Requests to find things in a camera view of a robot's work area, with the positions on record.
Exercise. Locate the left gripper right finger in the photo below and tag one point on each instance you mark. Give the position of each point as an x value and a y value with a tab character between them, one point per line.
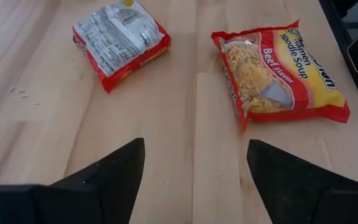
291	199

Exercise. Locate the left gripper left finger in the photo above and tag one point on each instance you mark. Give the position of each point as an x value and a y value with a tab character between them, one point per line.
104	199

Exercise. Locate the red beef ramen pack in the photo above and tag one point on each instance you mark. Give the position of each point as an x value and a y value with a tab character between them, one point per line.
120	43
278	74

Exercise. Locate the black aluminium table frame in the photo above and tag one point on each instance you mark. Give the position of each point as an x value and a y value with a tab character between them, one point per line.
337	31

